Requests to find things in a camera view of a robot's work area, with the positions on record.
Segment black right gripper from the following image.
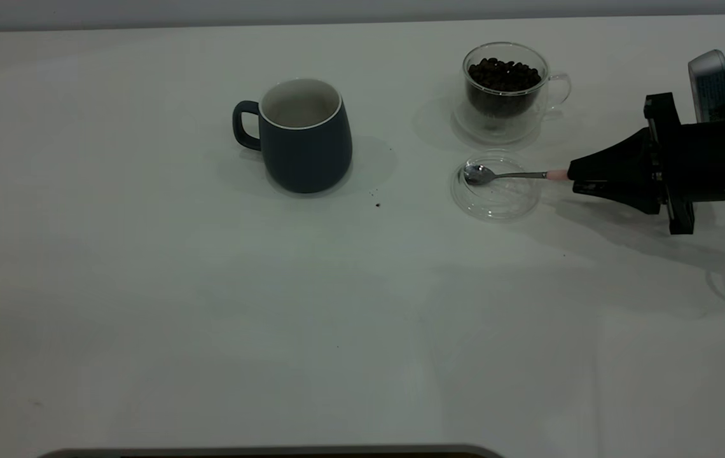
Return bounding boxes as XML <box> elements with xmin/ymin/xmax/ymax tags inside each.
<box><xmin>567</xmin><ymin>92</ymin><xmax>725</xmax><ymax>236</ymax></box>

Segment metal spoon with pink handle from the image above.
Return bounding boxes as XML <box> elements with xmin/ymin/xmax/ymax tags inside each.
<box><xmin>463</xmin><ymin>163</ymin><xmax>572</xmax><ymax>186</ymax></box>

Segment dark grey ceramic mug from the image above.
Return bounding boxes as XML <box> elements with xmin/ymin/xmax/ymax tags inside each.
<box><xmin>232</xmin><ymin>78</ymin><xmax>354</xmax><ymax>195</ymax></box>

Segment clear glass cup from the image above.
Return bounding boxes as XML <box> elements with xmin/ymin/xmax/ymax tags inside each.
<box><xmin>453</xmin><ymin>41</ymin><xmax>572</xmax><ymax>146</ymax></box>

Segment dark coffee beans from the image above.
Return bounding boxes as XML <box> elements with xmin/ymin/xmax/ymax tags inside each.
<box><xmin>468</xmin><ymin>59</ymin><xmax>542</xmax><ymax>118</ymax></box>

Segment clear glass dish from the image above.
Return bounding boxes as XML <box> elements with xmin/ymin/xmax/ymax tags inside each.
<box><xmin>452</xmin><ymin>151</ymin><xmax>541</xmax><ymax>222</ymax></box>

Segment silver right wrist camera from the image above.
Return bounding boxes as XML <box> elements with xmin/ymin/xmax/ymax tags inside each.
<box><xmin>688</xmin><ymin>50</ymin><xmax>725</xmax><ymax>125</ymax></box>

